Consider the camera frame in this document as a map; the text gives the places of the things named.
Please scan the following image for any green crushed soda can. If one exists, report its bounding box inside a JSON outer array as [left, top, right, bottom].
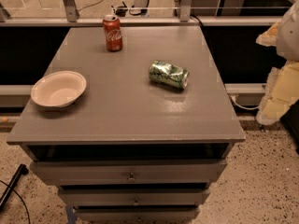
[[149, 61, 189, 90]]

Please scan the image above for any grey drawer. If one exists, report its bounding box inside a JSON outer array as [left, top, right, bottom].
[[58, 188, 210, 206], [75, 207, 199, 222], [30, 160, 227, 186]]

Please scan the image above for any black floor cable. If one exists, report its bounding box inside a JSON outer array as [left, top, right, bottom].
[[0, 179, 32, 224]]

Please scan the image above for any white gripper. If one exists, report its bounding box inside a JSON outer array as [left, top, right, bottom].
[[256, 3, 299, 125]]

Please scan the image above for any white cable at right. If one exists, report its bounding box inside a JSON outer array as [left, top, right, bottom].
[[229, 94, 261, 112]]

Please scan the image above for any top grey drawer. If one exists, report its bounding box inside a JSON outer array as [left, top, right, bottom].
[[30, 160, 227, 186]]

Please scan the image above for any red coke can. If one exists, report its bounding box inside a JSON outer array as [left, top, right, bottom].
[[103, 15, 122, 51]]

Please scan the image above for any grey drawer cabinet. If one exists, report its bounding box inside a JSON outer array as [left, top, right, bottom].
[[7, 26, 245, 211]]

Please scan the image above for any bottom grey drawer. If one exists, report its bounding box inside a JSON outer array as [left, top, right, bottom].
[[75, 207, 199, 222]]

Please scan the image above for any metal railing frame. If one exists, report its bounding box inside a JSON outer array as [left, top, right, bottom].
[[0, 0, 299, 28]]

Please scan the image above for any middle grey drawer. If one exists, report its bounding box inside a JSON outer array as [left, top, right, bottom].
[[58, 188, 210, 206]]

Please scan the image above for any black rod on floor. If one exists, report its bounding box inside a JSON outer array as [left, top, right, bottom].
[[0, 164, 28, 212]]

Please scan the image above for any white paper bowl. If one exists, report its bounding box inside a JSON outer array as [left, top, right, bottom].
[[31, 71, 87, 107]]

